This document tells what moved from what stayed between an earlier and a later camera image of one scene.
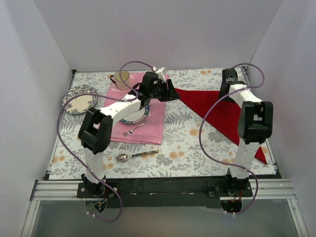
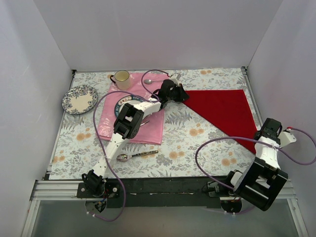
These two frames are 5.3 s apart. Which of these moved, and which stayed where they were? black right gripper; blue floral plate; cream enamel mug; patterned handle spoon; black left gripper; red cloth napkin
Moved: black right gripper; black left gripper
Stayed: cream enamel mug; patterned handle spoon; red cloth napkin; blue floral plate
